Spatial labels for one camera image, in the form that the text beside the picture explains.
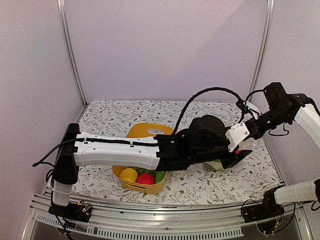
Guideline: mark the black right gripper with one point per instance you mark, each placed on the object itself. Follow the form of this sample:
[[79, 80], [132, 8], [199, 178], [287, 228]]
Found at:
[[256, 132]]

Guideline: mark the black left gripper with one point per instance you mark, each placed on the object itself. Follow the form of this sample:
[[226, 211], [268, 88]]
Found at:
[[228, 163]]

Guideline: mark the clear zip top bag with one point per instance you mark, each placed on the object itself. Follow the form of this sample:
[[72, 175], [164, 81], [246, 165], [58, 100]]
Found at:
[[250, 147]]

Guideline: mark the red toy apple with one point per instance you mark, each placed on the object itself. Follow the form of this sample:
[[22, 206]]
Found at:
[[145, 179]]

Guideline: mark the green toy grapes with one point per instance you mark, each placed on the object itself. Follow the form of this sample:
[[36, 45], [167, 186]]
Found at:
[[140, 171]]

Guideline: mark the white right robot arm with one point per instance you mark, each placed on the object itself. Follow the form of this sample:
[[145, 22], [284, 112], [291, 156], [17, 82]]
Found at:
[[287, 108]]

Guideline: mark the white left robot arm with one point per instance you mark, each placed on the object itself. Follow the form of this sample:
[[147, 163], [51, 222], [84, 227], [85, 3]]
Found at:
[[79, 148]]

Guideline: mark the green toy cucumber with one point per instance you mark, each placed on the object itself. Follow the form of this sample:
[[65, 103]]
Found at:
[[159, 176]]

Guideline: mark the floral tablecloth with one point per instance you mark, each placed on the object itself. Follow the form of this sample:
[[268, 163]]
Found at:
[[199, 184]]

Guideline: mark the yellow plastic basket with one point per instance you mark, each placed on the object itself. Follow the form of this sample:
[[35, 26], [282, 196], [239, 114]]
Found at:
[[141, 130]]

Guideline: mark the yellow toy lemon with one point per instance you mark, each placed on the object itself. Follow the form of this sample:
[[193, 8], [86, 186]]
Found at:
[[128, 174]]

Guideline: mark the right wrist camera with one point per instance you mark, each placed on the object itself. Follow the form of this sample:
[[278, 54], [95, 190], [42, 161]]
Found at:
[[247, 107]]

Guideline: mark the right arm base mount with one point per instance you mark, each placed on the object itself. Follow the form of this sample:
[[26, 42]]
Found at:
[[253, 211]]

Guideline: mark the right aluminium frame post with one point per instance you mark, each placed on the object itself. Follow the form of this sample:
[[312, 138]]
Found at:
[[270, 4]]

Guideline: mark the aluminium frame post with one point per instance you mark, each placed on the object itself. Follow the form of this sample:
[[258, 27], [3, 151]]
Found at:
[[270, 4], [61, 6]]

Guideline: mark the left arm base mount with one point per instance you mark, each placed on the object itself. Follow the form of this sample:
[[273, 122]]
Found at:
[[79, 212]]

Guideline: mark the left aluminium frame post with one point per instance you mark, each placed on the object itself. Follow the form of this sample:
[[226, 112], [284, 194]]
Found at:
[[61, 6]]

